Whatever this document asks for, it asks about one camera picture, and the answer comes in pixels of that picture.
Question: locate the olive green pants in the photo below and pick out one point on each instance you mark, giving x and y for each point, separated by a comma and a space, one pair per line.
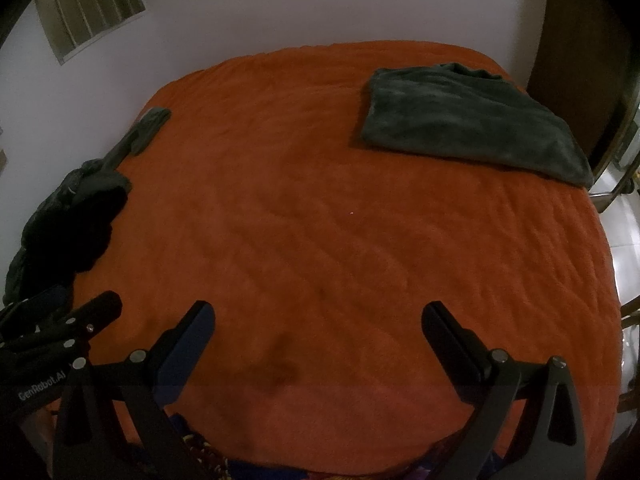
145, 127

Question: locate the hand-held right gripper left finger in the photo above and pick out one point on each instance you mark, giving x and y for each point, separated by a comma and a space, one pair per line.
192, 330

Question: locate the shiny metal frame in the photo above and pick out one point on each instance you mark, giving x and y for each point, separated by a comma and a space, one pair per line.
612, 160

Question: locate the orange bed blanket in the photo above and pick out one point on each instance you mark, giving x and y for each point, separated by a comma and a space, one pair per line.
300, 210

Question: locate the folded grey green garment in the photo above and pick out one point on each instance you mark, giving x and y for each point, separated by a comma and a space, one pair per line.
465, 120

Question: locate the crumpled dark green garment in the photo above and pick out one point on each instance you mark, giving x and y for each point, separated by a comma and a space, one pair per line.
102, 175

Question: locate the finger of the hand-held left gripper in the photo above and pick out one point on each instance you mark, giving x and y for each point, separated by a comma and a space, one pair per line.
102, 306
47, 302

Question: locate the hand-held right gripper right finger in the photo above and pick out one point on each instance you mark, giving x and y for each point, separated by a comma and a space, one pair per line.
442, 332

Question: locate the louvred wall window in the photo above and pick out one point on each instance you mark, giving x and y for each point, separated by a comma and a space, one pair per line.
90, 5

